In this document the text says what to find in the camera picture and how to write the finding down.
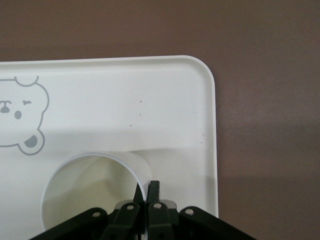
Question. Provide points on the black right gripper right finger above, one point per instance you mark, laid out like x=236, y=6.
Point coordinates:
x=160, y=220

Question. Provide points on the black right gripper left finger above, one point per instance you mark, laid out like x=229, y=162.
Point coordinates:
x=125, y=220

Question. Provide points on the white plastic cup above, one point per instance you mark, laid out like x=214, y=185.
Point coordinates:
x=75, y=190

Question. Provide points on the cream bear print tray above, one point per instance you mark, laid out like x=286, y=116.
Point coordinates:
x=125, y=100

